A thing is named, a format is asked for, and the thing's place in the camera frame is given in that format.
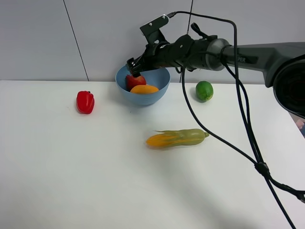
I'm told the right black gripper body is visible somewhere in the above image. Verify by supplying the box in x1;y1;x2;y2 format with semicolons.
140;42;178;70

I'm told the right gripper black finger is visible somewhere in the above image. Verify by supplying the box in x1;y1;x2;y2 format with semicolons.
126;57;144;77

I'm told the red pomegranate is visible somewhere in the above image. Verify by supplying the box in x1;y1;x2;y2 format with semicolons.
125;75;146;91

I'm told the orange mango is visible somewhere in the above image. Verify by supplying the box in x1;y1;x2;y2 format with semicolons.
130;85;159;94

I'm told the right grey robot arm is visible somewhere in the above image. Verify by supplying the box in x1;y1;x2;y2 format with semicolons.
126;35;305;118

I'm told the blue plastic bowl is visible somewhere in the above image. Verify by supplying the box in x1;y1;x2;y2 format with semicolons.
115;66;171;106

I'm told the green lime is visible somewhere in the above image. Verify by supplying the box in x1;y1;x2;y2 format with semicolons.
195;81;214;102

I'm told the red bell pepper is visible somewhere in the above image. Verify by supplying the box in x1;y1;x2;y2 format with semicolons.
76;91;95;115

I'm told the corn cob with husk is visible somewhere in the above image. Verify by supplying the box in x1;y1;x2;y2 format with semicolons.
146;128;210;148

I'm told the pink object at table edge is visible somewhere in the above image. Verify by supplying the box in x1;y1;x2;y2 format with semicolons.
295;119;305;137

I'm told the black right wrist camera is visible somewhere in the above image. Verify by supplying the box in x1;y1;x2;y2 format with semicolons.
140;14;169;46

